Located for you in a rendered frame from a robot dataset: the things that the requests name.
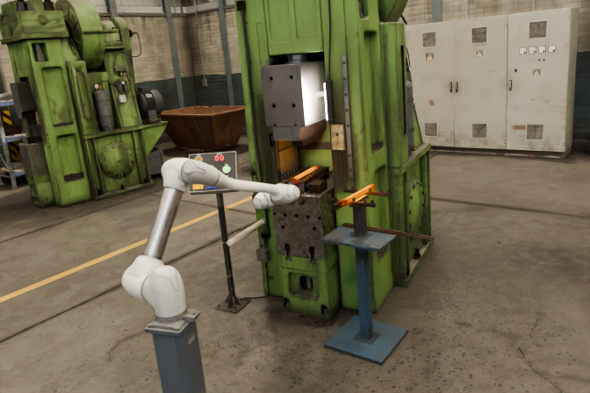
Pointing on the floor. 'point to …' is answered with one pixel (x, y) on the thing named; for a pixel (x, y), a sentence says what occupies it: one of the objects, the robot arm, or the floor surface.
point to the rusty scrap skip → (205, 127)
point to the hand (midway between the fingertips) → (290, 182)
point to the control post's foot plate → (233, 304)
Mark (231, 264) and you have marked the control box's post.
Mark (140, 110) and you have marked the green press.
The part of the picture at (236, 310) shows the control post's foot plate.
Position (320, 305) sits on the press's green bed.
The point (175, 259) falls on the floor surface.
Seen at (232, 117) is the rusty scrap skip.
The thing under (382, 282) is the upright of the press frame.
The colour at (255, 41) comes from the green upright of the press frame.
